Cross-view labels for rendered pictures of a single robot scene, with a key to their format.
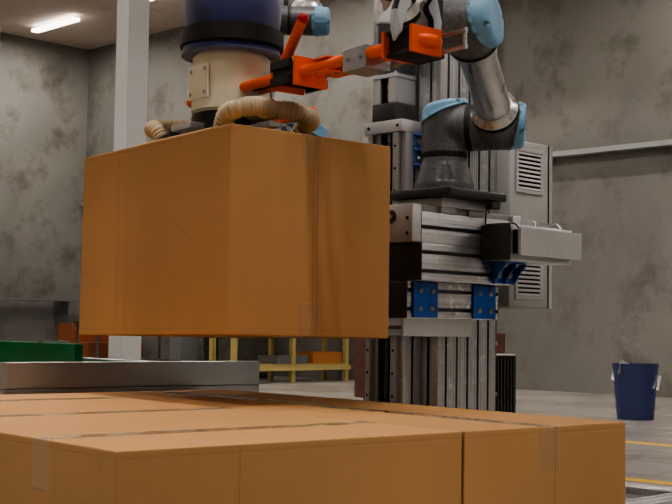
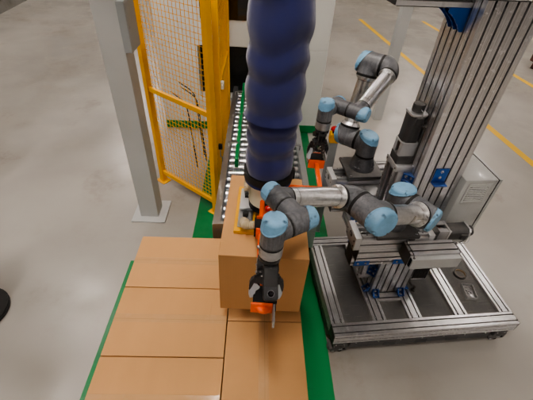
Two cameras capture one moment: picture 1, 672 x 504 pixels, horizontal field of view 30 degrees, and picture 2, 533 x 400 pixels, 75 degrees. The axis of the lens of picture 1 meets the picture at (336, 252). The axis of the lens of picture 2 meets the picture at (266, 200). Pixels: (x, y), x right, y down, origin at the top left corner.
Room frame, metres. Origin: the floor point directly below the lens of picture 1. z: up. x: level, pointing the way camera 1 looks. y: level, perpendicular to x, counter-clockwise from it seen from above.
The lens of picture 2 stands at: (1.67, -0.55, 2.25)
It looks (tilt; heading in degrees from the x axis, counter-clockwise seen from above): 40 degrees down; 37
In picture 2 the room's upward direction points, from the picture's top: 4 degrees clockwise
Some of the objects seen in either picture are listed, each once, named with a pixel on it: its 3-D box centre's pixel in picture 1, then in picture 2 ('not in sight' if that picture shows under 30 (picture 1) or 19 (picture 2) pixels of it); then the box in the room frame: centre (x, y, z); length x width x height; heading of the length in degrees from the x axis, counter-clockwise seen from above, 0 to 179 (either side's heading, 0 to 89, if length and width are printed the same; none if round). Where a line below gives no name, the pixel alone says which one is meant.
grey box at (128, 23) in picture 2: not in sight; (128, 24); (3.01, 1.65, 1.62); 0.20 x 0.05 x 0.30; 40
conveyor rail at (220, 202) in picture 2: not in sight; (228, 144); (3.71, 1.47, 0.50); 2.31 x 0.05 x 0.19; 40
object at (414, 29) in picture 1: (411, 44); (262, 298); (2.24, -0.13, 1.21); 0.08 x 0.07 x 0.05; 38
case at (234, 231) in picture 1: (229, 243); (263, 240); (2.70, 0.23, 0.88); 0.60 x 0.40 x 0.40; 38
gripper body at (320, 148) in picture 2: not in sight; (320, 140); (3.09, 0.20, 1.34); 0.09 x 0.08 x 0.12; 39
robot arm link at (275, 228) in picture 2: not in sight; (274, 231); (2.27, -0.13, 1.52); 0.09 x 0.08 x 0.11; 162
